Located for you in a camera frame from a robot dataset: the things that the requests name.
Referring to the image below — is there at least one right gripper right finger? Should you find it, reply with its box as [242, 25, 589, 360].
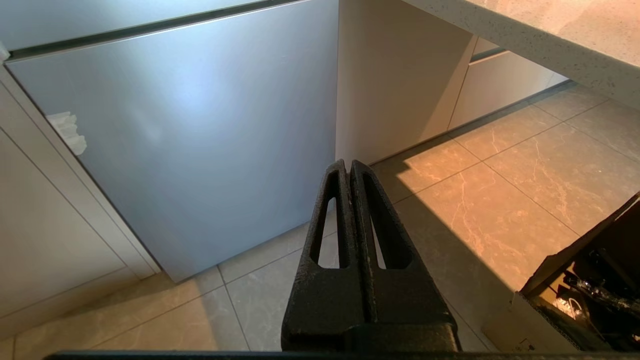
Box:
[349, 160, 462, 352]

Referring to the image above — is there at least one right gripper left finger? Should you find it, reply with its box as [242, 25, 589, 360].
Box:
[281, 159, 370, 352]

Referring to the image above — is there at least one silver fridge drawer front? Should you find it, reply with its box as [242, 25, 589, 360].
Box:
[5, 0, 340, 284]

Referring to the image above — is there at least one silver fridge door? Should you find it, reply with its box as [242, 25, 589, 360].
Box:
[0, 0, 281, 52]

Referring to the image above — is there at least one beige cabinet side panel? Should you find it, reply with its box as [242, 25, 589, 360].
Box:
[335, 0, 478, 166]

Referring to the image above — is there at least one beige cabinet door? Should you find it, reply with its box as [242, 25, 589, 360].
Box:
[447, 37, 571, 131]

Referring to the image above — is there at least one beige tall cabinet panel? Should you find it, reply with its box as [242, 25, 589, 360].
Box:
[0, 65, 162, 341]

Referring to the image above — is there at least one speckled stone countertop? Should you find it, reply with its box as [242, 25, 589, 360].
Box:
[402, 0, 640, 112]

